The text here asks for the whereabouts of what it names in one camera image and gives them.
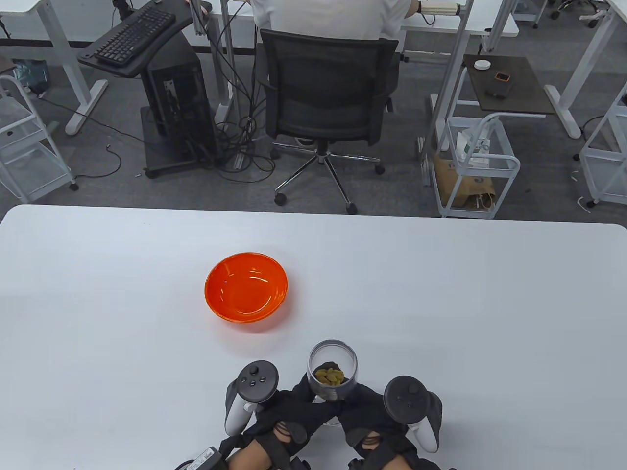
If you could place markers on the beige roll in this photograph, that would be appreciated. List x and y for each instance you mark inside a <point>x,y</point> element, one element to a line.
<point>441,8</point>

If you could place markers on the brown paper bag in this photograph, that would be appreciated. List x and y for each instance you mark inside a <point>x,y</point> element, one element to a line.
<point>458,181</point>

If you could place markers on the white round puck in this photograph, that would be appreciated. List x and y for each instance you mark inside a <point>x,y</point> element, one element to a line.
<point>482,64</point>

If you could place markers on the person's right fingers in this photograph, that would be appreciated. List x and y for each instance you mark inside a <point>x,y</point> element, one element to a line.
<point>360,396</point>

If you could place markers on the orange plastic bowl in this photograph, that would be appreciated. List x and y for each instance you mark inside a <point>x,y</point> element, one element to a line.
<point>245,289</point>

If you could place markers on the clear plastic jar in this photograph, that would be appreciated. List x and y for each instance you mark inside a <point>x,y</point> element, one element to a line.
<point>338,355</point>

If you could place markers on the black computer keyboard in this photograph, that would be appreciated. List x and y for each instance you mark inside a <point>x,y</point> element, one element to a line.
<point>134,36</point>

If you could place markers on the yellow raisins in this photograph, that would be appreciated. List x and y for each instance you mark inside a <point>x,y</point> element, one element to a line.
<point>329,376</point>

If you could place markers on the grey white right hand controller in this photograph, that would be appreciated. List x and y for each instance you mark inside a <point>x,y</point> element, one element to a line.
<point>409,399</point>

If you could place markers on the dark brown side table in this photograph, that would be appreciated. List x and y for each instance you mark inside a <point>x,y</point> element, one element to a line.
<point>524,93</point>

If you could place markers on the black computer tower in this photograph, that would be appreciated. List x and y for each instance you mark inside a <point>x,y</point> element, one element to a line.
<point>181,107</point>

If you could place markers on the black mesh office chair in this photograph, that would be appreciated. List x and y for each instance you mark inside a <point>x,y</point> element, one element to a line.
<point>328,98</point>

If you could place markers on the person's left forearm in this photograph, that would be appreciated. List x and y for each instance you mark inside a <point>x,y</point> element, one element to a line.
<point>250,455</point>

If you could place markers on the white desk with angled leg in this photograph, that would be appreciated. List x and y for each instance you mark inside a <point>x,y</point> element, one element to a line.
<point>583,58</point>

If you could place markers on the person's right forearm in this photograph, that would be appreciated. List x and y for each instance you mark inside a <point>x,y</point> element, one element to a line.
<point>382,462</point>

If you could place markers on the orange edged black phone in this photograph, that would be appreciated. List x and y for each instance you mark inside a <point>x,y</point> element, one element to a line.
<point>502,76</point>

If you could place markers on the person's right hand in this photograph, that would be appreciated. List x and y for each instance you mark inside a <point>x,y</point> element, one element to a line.
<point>367,416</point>

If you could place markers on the white cart with paper bag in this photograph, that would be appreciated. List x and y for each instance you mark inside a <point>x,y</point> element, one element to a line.
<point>494,161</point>

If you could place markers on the grey white hand controller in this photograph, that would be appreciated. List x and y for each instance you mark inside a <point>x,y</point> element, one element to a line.
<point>254,382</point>
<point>409,399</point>

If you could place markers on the grey white left hand controller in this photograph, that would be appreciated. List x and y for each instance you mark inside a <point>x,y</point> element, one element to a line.
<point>254,382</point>

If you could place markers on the person's left fingers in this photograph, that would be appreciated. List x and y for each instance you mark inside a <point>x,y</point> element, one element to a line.
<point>306,394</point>

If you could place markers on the white desk with T legs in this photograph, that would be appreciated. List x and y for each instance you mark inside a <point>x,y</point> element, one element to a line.
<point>63,54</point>

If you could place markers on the person's left hand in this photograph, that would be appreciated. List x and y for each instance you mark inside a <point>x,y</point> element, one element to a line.
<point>294,413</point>

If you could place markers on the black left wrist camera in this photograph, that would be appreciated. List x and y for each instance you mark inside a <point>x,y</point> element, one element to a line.
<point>205,459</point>

